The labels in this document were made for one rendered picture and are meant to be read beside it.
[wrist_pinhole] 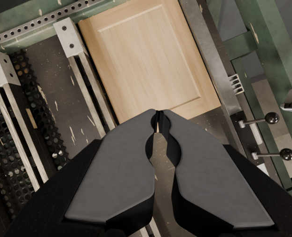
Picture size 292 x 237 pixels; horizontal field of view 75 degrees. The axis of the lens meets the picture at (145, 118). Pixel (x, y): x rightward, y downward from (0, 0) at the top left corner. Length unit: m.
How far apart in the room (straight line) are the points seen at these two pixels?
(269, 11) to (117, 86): 0.60
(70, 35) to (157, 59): 0.31
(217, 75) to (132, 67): 0.31
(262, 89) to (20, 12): 3.46
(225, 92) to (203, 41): 0.20
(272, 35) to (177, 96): 0.39
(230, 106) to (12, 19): 0.83
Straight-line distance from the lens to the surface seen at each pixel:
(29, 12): 0.87
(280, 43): 0.86
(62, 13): 0.81
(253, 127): 0.79
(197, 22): 0.78
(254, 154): 0.77
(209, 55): 0.75
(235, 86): 0.80
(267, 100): 3.64
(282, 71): 0.86
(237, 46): 0.88
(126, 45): 0.76
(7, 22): 0.89
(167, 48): 0.75
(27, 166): 0.78
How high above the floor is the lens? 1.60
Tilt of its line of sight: 30 degrees down
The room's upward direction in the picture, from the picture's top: 157 degrees clockwise
